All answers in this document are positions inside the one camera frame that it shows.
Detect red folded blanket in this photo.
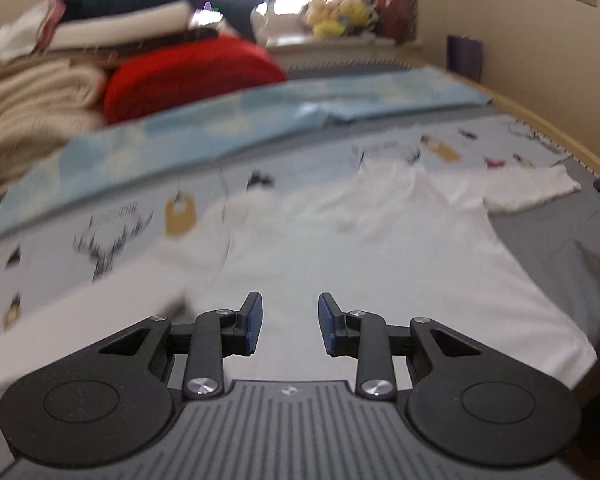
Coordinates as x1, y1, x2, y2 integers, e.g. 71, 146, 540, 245
102, 35, 287, 125

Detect white pink garment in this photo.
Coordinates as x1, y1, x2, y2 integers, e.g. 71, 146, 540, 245
0, 0, 66, 63

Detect cream folded blanket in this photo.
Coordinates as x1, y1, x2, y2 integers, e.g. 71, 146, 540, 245
0, 60, 107, 196

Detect yellow plush toys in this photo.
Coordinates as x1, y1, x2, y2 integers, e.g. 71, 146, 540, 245
299, 0, 376, 39

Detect white folded quilt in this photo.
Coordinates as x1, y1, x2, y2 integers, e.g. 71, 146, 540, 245
47, 1, 193, 51

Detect white t-shirt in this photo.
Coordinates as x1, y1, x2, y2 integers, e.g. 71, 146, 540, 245
0, 160, 596, 387

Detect dark red cushion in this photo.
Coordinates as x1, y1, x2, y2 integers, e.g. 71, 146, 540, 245
375, 0, 418, 44

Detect purple bag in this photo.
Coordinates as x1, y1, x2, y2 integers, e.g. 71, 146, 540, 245
446, 35, 483, 82

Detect light blue folded sheet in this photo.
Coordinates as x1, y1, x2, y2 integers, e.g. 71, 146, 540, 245
0, 67, 490, 240

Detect deer print bed sheet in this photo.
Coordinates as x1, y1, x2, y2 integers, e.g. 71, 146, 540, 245
0, 106, 568, 333

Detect dark teal shark plush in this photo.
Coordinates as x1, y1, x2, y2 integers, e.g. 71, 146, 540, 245
60, 0, 276, 42

